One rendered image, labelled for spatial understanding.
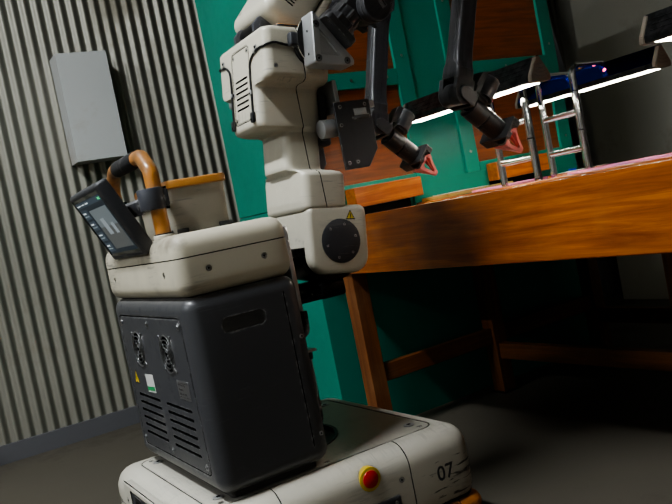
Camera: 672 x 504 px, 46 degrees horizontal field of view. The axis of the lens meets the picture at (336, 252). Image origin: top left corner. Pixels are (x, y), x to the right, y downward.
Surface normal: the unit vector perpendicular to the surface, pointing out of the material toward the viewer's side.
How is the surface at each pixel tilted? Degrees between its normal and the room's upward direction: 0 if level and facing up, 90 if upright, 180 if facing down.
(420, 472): 90
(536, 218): 90
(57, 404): 90
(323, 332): 90
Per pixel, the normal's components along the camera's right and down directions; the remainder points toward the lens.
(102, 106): 0.50, -0.05
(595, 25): -0.84, 0.19
